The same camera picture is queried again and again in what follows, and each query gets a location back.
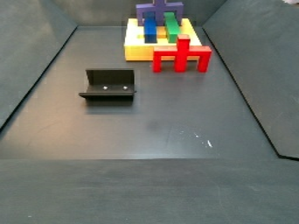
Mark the purple comb-shaped block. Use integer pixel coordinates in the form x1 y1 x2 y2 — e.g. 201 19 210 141
135 0 183 26

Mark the black angle fixture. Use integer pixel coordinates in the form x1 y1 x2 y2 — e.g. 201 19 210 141
79 68 137 100

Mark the yellow slotted board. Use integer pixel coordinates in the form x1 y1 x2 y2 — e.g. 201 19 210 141
125 18 202 61

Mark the red comb-shaped block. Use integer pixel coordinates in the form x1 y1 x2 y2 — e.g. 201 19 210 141
153 34 211 73

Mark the green long bar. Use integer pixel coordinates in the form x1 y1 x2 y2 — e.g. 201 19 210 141
163 12 181 43

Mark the blue long bar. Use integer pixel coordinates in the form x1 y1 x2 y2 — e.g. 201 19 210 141
145 17 157 43

